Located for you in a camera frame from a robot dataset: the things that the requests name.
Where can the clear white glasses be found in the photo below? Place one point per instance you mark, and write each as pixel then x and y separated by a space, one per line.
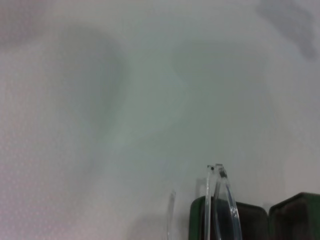
pixel 223 173

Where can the green glasses case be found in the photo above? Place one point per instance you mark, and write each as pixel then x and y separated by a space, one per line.
pixel 287 220

